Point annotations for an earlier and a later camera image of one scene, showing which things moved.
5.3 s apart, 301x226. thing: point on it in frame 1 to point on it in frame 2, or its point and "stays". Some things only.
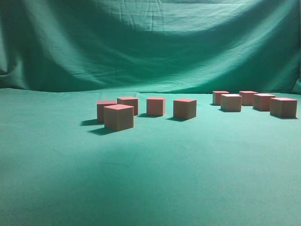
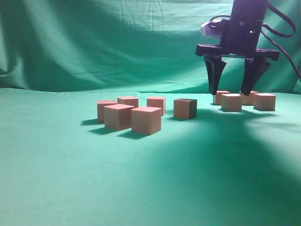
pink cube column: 262,101 stays
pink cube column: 284,107 to 146,120
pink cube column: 129,101 stays
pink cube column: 118,117 stays
